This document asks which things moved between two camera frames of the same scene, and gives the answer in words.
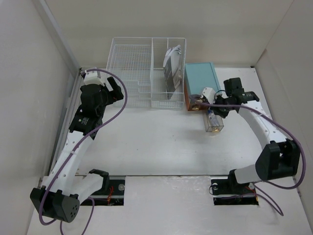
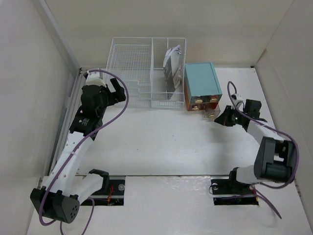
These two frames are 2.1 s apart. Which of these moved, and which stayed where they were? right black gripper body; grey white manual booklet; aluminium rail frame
Moved: right black gripper body
Stayed: aluminium rail frame; grey white manual booklet
